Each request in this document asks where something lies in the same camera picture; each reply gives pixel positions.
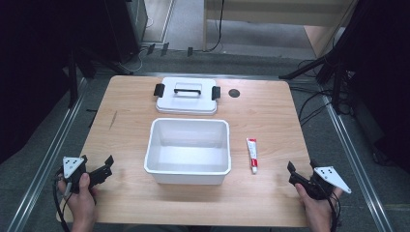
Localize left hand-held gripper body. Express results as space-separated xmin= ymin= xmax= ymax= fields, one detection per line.
xmin=55 ymin=155 xmax=100 ymax=195

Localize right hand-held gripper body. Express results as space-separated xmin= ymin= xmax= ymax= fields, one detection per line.
xmin=295 ymin=165 xmax=353 ymax=201

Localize red and white tube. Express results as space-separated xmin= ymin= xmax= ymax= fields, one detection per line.
xmin=246 ymin=137 xmax=259 ymax=175

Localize white plastic storage box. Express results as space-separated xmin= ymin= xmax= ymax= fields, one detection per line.
xmin=143 ymin=117 xmax=232 ymax=187

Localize white lid with black handle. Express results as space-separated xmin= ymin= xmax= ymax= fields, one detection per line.
xmin=153 ymin=76 xmax=222 ymax=116

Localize person's right hand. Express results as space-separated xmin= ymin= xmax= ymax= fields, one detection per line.
xmin=294 ymin=183 xmax=344 ymax=226

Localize person's left hand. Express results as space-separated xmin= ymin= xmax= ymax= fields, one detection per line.
xmin=57 ymin=172 xmax=99 ymax=224

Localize black metal stand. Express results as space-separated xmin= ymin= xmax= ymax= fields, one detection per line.
xmin=65 ymin=47 xmax=98 ymax=109

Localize black tripod stand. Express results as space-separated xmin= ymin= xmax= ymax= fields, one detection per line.
xmin=278 ymin=0 xmax=366 ymax=114

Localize dark curtain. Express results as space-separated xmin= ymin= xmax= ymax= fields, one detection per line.
xmin=351 ymin=0 xmax=410 ymax=175
xmin=0 ymin=0 xmax=112 ymax=165

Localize black cabinet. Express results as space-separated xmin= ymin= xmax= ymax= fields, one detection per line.
xmin=102 ymin=0 xmax=150 ymax=65

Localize light wooden bench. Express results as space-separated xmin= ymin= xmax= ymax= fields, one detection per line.
xmin=202 ymin=0 xmax=360 ymax=60

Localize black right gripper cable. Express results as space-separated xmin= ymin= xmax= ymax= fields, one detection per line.
xmin=326 ymin=189 xmax=344 ymax=232

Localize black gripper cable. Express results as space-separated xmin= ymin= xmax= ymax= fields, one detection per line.
xmin=52 ymin=167 xmax=73 ymax=232
xmin=326 ymin=189 xmax=344 ymax=232

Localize metal floor rail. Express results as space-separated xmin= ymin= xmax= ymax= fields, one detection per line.
xmin=5 ymin=76 xmax=89 ymax=232
xmin=318 ymin=92 xmax=395 ymax=232

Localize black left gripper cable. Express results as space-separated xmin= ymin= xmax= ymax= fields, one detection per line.
xmin=52 ymin=167 xmax=73 ymax=232

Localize black floor cables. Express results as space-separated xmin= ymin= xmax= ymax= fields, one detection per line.
xmin=297 ymin=84 xmax=337 ymax=128

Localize white floor cable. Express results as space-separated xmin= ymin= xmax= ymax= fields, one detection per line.
xmin=117 ymin=47 xmax=145 ymax=73

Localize black hanging cable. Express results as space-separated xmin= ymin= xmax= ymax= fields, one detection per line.
xmin=204 ymin=0 xmax=226 ymax=53

